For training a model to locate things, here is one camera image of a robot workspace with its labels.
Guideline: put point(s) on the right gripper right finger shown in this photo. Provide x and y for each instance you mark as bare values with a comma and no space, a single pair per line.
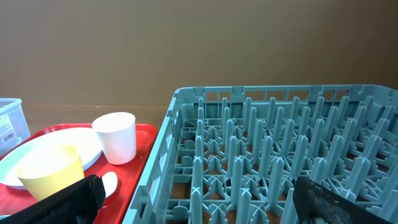
316,204

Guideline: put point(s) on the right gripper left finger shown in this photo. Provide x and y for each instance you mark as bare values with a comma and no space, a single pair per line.
78,204

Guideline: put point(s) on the gray dishwasher rack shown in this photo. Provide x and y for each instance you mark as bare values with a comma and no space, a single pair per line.
233,154

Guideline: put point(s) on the white plastic spoon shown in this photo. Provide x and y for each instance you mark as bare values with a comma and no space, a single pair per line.
110,182

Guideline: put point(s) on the yellow plastic cup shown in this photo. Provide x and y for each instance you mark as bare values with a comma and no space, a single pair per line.
44,172

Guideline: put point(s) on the light blue plate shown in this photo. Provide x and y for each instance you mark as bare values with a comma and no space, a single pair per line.
84,139

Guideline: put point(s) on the pink white cup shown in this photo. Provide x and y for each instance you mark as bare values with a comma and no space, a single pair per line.
117,135

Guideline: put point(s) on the clear plastic storage bin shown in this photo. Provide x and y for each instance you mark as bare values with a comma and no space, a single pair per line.
14,127

